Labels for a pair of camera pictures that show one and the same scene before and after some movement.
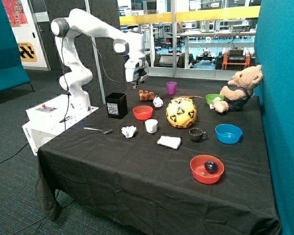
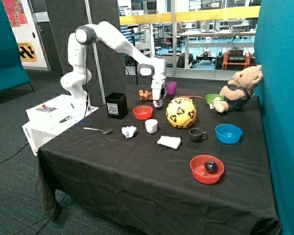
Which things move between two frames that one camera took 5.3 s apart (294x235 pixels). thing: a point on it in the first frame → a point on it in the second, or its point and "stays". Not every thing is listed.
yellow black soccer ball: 181,112 stays
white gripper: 136,69 → 156,85
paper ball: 129,131 stays
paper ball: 158,102 stays
